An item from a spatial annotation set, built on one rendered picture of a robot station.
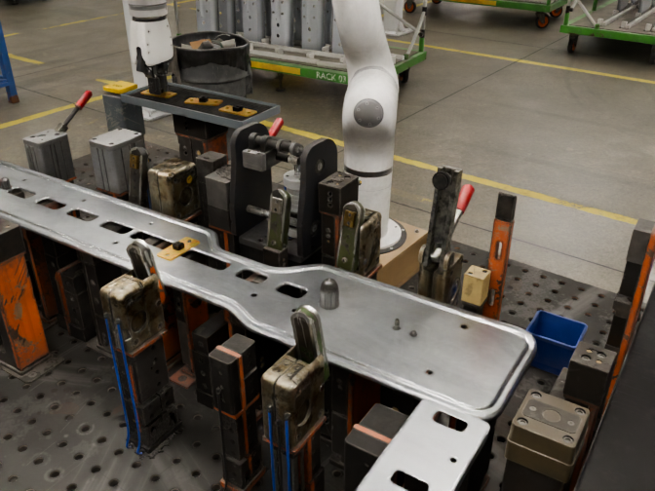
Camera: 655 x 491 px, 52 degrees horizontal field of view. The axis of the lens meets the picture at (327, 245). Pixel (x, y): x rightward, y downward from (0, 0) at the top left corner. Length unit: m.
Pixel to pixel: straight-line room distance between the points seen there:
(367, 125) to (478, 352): 0.63
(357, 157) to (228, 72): 2.59
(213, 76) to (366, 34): 2.64
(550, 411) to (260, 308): 0.49
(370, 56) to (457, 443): 0.96
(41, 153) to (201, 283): 0.70
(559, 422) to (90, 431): 0.88
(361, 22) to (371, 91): 0.14
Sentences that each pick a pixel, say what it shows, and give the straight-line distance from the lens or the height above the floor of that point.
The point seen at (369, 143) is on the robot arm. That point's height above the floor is 1.09.
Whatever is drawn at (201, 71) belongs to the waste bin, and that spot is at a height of 0.59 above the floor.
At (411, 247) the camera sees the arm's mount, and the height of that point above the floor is 0.79.
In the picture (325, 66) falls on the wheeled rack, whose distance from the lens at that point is 5.35.
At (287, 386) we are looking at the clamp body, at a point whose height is 1.04.
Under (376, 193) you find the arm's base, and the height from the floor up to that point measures 0.95.
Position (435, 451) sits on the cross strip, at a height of 1.00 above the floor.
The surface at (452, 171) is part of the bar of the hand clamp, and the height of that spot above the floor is 1.21.
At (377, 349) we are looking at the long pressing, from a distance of 1.03.
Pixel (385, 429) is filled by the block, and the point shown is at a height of 0.98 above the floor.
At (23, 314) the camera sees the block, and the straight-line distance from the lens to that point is 1.52.
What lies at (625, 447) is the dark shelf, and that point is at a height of 1.03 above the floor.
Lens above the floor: 1.64
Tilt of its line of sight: 30 degrees down
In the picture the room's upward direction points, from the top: straight up
